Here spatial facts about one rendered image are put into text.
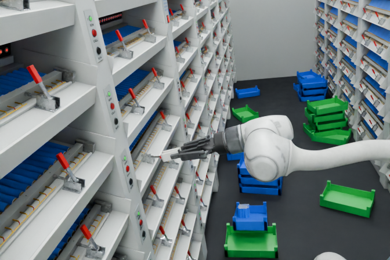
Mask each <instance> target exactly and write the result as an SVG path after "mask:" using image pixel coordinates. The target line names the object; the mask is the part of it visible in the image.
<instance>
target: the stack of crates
mask: <svg viewBox="0 0 390 260"><path fill-rule="evenodd" d="M241 155H242V156H241V159H240V162H239V164H237V172H238V177H239V188H240V193H253V194H269V195H278V196H281V190H282V185H283V177H282V176H280V177H279V178H278V179H276V180H274V181H272V182H260V181H258V180H256V179H254V178H253V177H252V176H251V175H250V174H249V172H248V171H247V169H246V166H245V162H244V152H242V153H241Z"/></svg>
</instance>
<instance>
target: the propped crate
mask: <svg viewBox="0 0 390 260"><path fill-rule="evenodd" d="M238 205H239V202H236V210H235V213H234V216H233V230H260V231H268V220H267V207H266V202H263V205H249V206H250V217H248V218H239V217H238V210H237V207H238Z"/></svg>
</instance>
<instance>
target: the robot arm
mask: <svg viewBox="0 0 390 260"><path fill-rule="evenodd" d="M293 137H294V133H293V127H292V125H291V122H290V120H289V119H288V117H287V116H285V115H269V116H265V117H260V118H256V119H253V120H250V121H248V122H246V123H245V124H241V125H237V126H234V127H230V128H226V129H225V132H224V131H222V132H217V133H214V137H213V138H211V137H210V136H209V135H207V136H205V137H203V138H199V139H196V140H193V141H190V142H187V143H184V144H183V146H181V147H178V148H175V149H170V150H165V151H162V154H161V155H160V156H161V158H162V160H163V162H166V161H170V160H175V159H178V158H180V159H181V160H182V161H187V160H196V159H207V155H208V154H212V153H214V152H217V153H218V154H219V155H222V154H227V153H229V152H230V153H231V154H237V153H242V152H244V162H245V166H246V169H247V171H248V172H249V174H250V175H251V176H252V177H253V178H254V179H256V180H258V181H260V182H272V181H274V180H276V179H278V178H279V177H280V176H287V175H288V174H290V173H291V172H293V171H317V170H323V169H329V168H334V167H339V166H343V165H348V164H353V163H358V162H361V161H368V160H377V161H384V162H387V163H390V140H363V141H358V142H353V143H349V144H345V145H341V146H337V147H332V148H329V149H325V150H317V151H313V150H304V149H300V148H298V147H296V146H295V145H294V144H293V142H292V141H291V140H292V139H293ZM314 260H346V259H345V258H344V257H342V256H340V255H339V254H336V253H333V252H324V253H322V254H320V255H318V256H317V257H316V258H315V259H314Z"/></svg>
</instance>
